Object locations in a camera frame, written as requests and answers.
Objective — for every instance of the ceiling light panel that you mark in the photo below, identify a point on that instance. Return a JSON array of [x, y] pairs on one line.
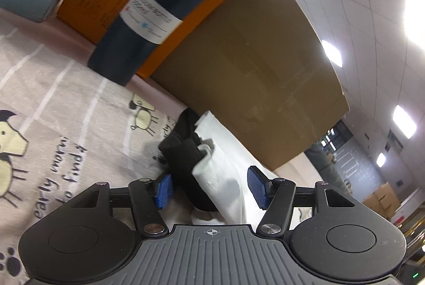
[[404, 121], [381, 159], [416, 19], [332, 52]]

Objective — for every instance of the black garment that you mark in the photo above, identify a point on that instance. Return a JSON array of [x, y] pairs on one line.
[[182, 152]]

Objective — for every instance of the small cardboard box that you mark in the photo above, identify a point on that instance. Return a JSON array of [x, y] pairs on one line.
[[377, 207], [387, 193]]

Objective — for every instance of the large brown cardboard box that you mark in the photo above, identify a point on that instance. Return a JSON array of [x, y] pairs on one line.
[[249, 72]]

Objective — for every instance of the cartoon dog printed blanket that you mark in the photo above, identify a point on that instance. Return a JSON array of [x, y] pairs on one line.
[[66, 105]]

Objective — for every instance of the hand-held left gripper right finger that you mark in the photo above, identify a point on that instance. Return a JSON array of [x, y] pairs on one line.
[[257, 187]]

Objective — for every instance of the white garment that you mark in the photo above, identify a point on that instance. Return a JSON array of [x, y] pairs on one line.
[[225, 172]]

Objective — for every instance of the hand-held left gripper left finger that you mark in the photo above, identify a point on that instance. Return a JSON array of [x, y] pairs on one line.
[[163, 191]]

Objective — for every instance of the dark blue vacuum bottle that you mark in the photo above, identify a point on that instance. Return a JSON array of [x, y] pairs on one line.
[[149, 9]]

